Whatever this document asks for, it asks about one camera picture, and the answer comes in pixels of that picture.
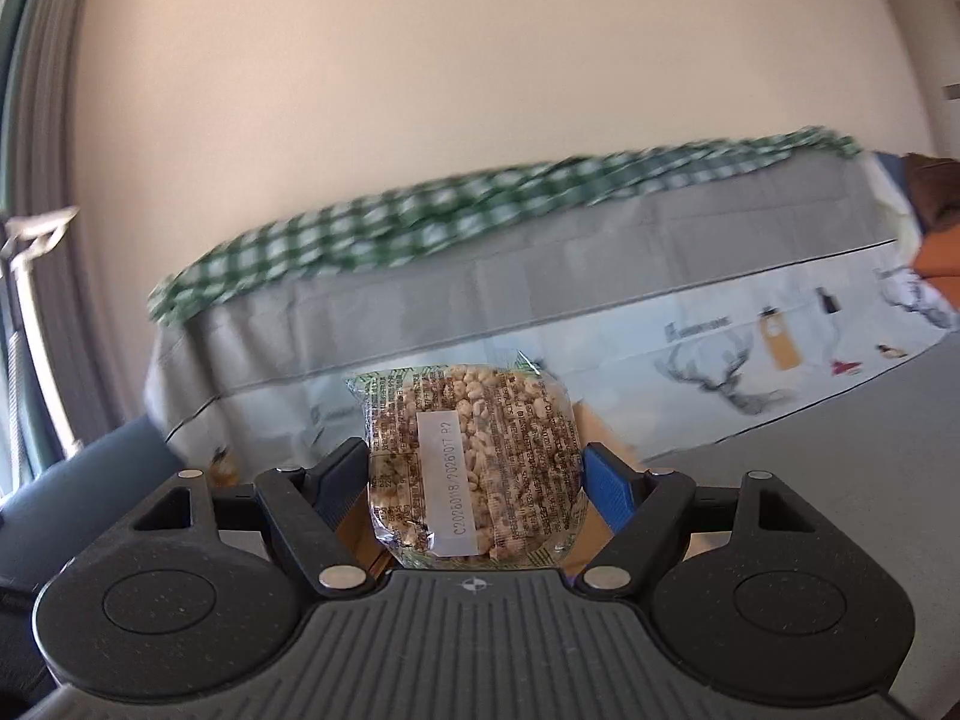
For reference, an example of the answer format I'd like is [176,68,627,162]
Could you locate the beige curtain tieback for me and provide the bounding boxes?
[0,206,80,272]

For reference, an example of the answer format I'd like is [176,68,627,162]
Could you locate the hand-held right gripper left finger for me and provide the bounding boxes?
[127,436,376,601]

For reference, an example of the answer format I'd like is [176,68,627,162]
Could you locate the puffed grain cake packet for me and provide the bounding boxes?
[346,351,587,569]

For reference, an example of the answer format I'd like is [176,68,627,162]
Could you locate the deer print bedsheet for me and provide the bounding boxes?
[142,154,960,488]

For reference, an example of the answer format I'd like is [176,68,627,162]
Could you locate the brown cloth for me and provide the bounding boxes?
[900,152,960,230]

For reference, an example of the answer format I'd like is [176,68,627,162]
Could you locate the green checked cloth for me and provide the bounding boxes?
[146,124,863,327]

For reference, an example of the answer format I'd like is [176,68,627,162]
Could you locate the cardboard box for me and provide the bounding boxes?
[334,403,740,575]

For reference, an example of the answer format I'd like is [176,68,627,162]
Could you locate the grey curtain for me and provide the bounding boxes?
[0,0,89,496]

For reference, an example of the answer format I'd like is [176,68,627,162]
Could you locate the blue-grey cushion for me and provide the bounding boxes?
[0,412,177,597]

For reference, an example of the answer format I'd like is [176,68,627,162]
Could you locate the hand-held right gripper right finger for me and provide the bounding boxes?
[574,441,833,595]

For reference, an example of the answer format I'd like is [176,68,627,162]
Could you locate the grey fabric sofa seat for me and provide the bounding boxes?
[643,337,960,695]

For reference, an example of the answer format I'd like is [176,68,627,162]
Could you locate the orange cloth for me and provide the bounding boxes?
[909,225,960,280]

